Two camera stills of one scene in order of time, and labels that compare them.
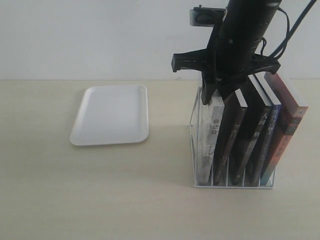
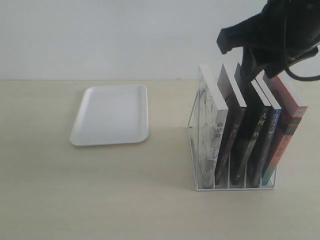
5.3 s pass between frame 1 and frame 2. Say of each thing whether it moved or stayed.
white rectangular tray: stayed
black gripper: moved
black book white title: stayed
